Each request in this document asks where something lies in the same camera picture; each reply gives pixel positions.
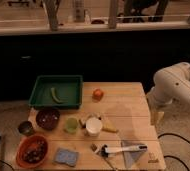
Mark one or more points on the grey triangular cloth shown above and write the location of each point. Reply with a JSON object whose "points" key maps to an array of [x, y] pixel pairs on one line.
{"points": [[131, 157]]}

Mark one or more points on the green bean pod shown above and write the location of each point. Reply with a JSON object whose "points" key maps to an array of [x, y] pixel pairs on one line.
{"points": [[54, 95]]}

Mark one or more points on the blue sponge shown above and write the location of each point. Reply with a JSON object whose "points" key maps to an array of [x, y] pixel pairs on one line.
{"points": [[67, 157]]}

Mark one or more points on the orange bowl with food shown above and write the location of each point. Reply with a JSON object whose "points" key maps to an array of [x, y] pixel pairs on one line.
{"points": [[32, 152]]}

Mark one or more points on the dark brown bowl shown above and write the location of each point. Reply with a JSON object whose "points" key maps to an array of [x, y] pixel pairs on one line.
{"points": [[48, 118]]}

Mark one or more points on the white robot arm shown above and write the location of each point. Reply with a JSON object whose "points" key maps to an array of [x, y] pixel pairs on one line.
{"points": [[170, 83]]}

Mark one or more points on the small dark metal cup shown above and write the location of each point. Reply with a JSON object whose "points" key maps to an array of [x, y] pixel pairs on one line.
{"points": [[26, 128]]}

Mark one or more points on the yellow banana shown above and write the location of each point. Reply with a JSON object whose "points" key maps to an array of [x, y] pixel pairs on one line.
{"points": [[108, 126]]}

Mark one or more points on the small green cup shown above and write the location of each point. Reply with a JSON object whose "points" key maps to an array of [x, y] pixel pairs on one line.
{"points": [[71, 125]]}

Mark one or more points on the green plastic tray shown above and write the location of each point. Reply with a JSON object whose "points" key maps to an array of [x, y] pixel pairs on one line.
{"points": [[68, 90]]}

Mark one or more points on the white paper cup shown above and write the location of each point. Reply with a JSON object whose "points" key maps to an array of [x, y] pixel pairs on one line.
{"points": [[93, 126]]}

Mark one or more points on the small brown block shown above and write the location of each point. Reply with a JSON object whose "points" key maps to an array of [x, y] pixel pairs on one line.
{"points": [[94, 148]]}

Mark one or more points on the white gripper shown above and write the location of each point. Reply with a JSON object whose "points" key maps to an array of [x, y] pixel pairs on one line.
{"points": [[155, 110]]}

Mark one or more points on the orange red apple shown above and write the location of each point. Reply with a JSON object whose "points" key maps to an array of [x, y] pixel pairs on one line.
{"points": [[97, 94]]}

